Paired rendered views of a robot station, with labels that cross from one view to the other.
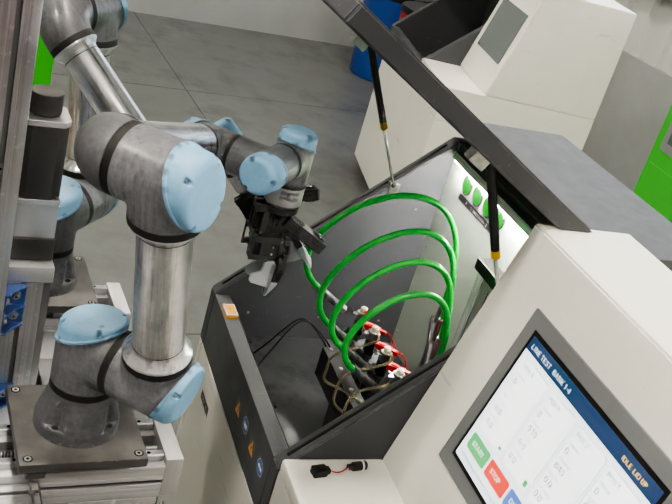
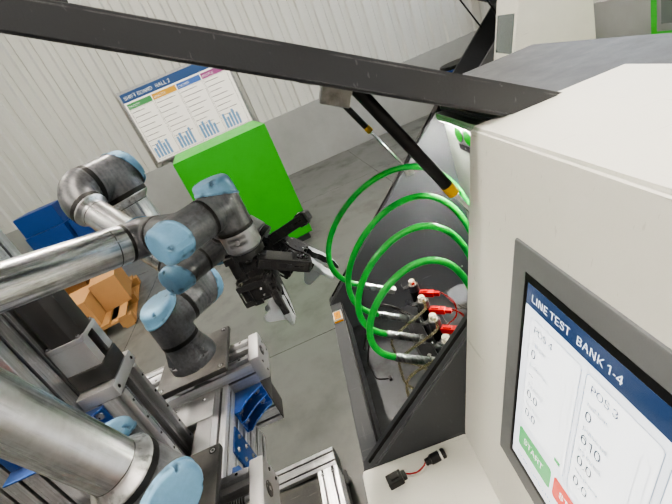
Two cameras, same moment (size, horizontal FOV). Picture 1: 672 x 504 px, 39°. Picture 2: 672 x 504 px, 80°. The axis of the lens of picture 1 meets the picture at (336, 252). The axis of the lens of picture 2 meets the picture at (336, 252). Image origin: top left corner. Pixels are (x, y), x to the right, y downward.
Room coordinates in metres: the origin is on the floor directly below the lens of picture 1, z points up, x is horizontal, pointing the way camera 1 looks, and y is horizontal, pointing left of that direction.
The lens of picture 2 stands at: (1.09, -0.38, 1.71)
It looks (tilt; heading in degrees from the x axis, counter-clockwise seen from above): 26 degrees down; 28
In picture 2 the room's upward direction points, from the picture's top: 23 degrees counter-clockwise
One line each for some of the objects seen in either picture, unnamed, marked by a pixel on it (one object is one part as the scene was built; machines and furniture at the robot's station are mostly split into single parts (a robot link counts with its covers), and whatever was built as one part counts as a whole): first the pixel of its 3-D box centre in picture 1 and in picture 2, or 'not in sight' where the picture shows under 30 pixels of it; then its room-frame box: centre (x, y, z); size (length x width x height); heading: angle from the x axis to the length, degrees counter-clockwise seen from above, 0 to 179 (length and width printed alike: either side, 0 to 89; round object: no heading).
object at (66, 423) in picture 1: (80, 399); not in sight; (1.37, 0.36, 1.09); 0.15 x 0.15 x 0.10
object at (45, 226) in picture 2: not in sight; (82, 235); (5.14, 5.79, 0.61); 1.26 x 0.48 x 1.22; 120
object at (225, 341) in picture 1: (242, 393); (358, 381); (1.84, 0.11, 0.87); 0.62 x 0.04 x 0.16; 25
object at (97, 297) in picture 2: not in sight; (83, 291); (3.64, 4.11, 0.39); 1.20 x 0.85 x 0.79; 42
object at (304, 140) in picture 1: (293, 156); (221, 206); (1.70, 0.13, 1.52); 0.09 x 0.08 x 0.11; 164
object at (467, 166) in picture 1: (505, 203); (483, 128); (2.05, -0.34, 1.43); 0.54 x 0.03 x 0.02; 25
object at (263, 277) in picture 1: (262, 278); (278, 314); (1.68, 0.13, 1.26); 0.06 x 0.03 x 0.09; 115
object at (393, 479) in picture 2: (339, 468); (416, 467); (1.52, -0.13, 0.99); 0.12 x 0.02 x 0.02; 124
